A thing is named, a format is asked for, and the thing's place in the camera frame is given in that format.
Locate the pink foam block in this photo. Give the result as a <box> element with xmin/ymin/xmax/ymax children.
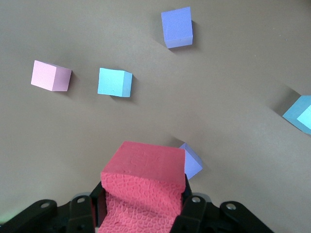
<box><xmin>31</xmin><ymin>60</ymin><xmax>73</xmax><ymax>92</ymax></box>

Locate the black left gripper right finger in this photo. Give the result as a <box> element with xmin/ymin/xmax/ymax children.
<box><xmin>171</xmin><ymin>173</ymin><xmax>275</xmax><ymax>233</ymax></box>

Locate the light blue foam block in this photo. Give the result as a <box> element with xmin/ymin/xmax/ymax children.
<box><xmin>282</xmin><ymin>95</ymin><xmax>311</xmax><ymax>135</ymax></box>

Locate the red foam block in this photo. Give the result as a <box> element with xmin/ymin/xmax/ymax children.
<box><xmin>97</xmin><ymin>141</ymin><xmax>187</xmax><ymax>233</ymax></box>

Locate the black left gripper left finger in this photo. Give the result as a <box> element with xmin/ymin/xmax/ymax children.
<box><xmin>0</xmin><ymin>181</ymin><xmax>107</xmax><ymax>233</ymax></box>

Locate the brown table mat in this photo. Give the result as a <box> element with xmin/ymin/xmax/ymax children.
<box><xmin>0</xmin><ymin>0</ymin><xmax>311</xmax><ymax>233</ymax></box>

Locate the purple foam block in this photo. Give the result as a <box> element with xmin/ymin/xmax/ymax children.
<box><xmin>161</xmin><ymin>7</ymin><xmax>194</xmax><ymax>49</ymax></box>
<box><xmin>178</xmin><ymin>142</ymin><xmax>204</xmax><ymax>181</ymax></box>

